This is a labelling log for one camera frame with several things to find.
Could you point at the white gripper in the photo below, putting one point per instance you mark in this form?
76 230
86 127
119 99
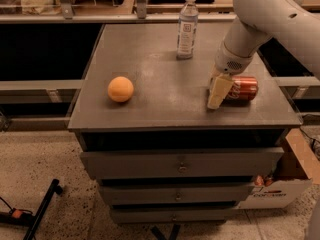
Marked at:
229 62

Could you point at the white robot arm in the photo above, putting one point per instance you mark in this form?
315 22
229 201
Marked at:
256 22

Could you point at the red coke can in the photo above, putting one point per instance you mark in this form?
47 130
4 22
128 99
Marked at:
243 88

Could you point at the grey drawer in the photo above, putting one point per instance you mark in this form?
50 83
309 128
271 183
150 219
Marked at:
176 193
180 163
163 215

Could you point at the white cardboard box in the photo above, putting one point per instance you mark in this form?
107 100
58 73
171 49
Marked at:
296 171

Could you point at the clear plastic water bottle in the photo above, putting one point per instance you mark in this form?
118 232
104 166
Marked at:
187 25

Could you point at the bottom grey drawer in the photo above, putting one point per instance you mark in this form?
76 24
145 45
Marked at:
163 215

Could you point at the grey metal shelf rail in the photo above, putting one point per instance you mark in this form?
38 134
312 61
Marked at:
91 19

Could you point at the orange ball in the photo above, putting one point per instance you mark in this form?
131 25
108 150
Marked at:
120 89

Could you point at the middle grey drawer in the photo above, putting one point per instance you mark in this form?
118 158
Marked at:
176 193

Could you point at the black metal stand leg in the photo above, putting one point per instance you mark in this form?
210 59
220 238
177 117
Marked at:
54 188

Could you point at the grey drawer cabinet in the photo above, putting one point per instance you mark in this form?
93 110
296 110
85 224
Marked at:
168 109

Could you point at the top grey drawer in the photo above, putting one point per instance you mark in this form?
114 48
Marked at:
180 163

